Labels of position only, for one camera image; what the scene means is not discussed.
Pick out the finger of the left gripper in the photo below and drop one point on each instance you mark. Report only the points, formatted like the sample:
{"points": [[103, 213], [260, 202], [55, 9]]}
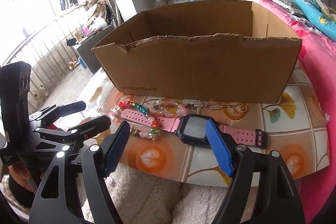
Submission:
{"points": [[80, 132], [52, 113]]}

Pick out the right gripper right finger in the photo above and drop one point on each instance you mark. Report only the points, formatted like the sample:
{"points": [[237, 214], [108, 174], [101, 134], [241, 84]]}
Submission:
{"points": [[277, 199]]}

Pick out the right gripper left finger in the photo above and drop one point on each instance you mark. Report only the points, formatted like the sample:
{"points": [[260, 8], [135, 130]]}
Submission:
{"points": [[57, 198]]}

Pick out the pink strap digital watch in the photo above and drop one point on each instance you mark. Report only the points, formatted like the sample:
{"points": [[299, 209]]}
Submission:
{"points": [[191, 129]]}

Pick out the left hand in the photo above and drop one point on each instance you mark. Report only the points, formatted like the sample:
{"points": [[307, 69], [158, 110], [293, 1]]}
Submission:
{"points": [[20, 174]]}

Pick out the dark grey cabinet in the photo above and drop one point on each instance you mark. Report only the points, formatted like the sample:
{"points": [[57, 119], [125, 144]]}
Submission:
{"points": [[85, 52]]}

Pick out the patterned plastic tablecloth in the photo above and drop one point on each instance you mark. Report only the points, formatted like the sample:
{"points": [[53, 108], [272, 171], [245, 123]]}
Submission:
{"points": [[295, 126]]}

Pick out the pink floral quilt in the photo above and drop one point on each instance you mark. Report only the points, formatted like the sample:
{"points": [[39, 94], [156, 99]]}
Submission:
{"points": [[317, 55]]}

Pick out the brown cardboard box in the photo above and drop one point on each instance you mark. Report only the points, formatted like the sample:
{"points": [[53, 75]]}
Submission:
{"points": [[221, 50]]}

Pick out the blue patterned blanket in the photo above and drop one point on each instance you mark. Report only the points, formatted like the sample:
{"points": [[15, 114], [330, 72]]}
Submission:
{"points": [[319, 15]]}

